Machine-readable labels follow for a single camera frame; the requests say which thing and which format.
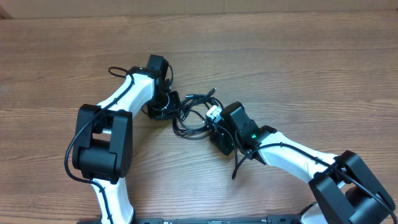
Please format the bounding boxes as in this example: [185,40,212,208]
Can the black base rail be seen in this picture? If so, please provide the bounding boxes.
[131,215,300,224]

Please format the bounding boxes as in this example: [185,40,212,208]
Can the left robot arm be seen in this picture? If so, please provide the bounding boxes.
[64,55,180,223]

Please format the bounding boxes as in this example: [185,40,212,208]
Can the black USB cable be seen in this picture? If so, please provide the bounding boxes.
[172,87,224,140]

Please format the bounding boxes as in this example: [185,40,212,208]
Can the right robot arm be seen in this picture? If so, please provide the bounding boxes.
[205,102,397,223]

